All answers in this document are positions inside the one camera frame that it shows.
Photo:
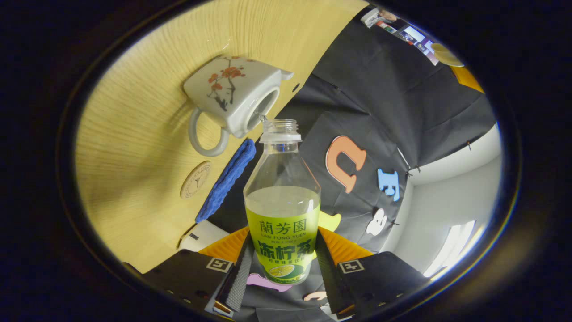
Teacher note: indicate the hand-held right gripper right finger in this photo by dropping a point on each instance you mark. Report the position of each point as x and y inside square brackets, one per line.
[384, 277]

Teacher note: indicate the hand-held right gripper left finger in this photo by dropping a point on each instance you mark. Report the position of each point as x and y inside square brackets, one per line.
[187, 277]

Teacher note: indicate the round wooden coaster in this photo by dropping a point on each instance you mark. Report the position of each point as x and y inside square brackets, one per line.
[195, 180]

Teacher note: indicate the green label water bottle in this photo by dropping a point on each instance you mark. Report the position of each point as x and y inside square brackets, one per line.
[281, 214]

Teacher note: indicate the white floral teacup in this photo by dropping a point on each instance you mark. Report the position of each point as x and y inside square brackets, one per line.
[232, 89]

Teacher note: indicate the white toaster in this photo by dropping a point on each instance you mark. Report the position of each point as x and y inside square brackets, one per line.
[201, 237]

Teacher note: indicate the ceiling light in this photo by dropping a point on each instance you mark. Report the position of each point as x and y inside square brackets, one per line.
[451, 248]

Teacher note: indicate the blue folded towel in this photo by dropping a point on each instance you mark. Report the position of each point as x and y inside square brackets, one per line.
[225, 181]

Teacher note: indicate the yellow round object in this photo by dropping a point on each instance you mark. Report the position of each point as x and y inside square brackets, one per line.
[447, 56]

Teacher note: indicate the computer monitor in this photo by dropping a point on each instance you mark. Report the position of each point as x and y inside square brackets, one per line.
[418, 40]

